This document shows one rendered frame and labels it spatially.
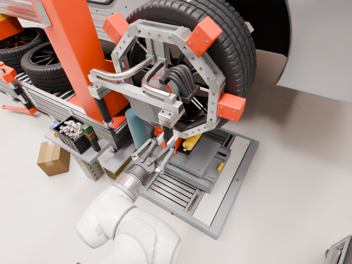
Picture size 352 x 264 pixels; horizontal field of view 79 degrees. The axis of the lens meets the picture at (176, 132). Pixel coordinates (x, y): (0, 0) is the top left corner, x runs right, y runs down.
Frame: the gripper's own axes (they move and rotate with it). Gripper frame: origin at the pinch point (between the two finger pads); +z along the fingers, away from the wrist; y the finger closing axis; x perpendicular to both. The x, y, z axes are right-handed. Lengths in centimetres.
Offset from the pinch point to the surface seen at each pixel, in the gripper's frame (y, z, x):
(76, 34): -57, 16, 22
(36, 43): -213, 68, -33
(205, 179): 5, 28, -68
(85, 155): -56, -8, -38
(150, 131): -37, 29, -43
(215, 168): 7, 40, -68
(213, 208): 17, 15, -75
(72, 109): -106, 20, -45
